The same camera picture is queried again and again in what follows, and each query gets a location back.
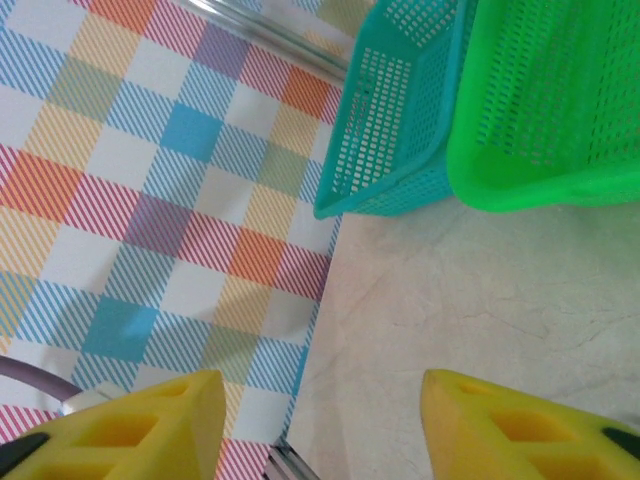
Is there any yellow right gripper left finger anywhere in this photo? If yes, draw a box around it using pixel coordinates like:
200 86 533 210
0 369 227 480

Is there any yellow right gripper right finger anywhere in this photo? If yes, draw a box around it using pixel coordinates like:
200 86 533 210
420 368 640 480

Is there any teal plastic basket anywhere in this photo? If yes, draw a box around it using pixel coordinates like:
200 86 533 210
313 0 481 220

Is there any green plastic basket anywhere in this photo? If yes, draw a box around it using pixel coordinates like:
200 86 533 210
446 0 640 214

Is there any aluminium frame floor rail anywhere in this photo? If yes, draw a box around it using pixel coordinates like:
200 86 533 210
267 442 321 480

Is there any aluminium frame post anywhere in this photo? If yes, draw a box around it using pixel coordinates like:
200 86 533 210
179 0 351 81

